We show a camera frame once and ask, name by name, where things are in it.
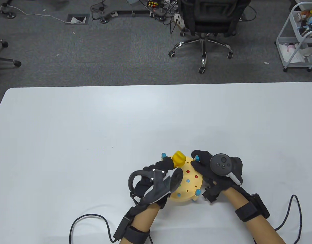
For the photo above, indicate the black office chair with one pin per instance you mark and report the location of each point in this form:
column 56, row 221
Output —
column 212, row 15

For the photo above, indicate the person's left hand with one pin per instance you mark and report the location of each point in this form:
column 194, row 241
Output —
column 161, row 164

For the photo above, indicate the white utility cart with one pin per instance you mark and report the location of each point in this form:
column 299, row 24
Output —
column 281, row 43

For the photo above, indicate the grey floor box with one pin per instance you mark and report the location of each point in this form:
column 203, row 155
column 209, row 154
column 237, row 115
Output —
column 76, row 19

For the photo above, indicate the person's right forearm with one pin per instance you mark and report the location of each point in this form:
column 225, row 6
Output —
column 257, row 223

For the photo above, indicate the black chair base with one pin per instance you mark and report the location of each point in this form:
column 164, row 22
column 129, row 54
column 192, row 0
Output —
column 8, row 61

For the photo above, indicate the white crumpled cloth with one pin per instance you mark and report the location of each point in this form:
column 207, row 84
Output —
column 298, row 54

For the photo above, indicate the person's right hand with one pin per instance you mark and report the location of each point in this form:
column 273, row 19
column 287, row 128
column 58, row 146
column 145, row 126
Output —
column 203, row 167

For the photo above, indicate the black wrist band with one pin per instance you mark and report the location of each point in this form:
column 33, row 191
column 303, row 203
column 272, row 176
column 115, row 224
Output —
column 134, row 233
column 247, row 212

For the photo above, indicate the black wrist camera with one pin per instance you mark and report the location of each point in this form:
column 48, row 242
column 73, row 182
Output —
column 212, row 194

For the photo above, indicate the colourful toy figure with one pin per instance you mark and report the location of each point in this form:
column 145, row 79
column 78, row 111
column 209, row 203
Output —
column 302, row 15

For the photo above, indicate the yellow round tap bench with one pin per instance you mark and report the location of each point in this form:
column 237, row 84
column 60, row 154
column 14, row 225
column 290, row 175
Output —
column 190, row 188

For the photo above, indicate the yellow toy hammer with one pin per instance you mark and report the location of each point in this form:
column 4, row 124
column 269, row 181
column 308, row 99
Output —
column 178, row 158

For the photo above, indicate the dark grey handheld controller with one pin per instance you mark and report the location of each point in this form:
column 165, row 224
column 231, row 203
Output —
column 158, row 188
column 222, row 164

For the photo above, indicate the person's left forearm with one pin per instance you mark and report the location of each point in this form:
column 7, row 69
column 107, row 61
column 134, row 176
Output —
column 143, row 218

